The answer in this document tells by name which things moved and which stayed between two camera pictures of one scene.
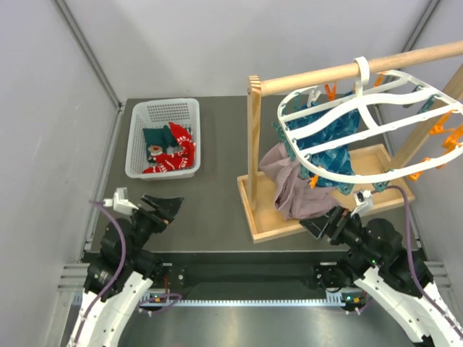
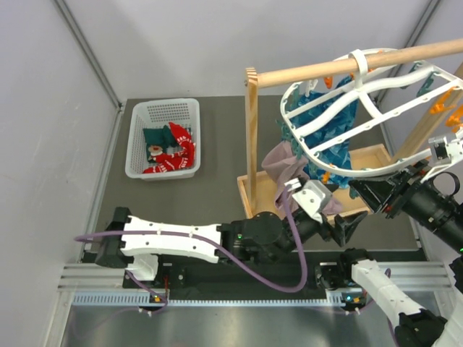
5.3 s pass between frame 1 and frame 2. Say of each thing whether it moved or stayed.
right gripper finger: moved
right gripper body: moved
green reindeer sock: stayed
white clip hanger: moved
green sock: stayed
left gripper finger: moved
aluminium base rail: stayed
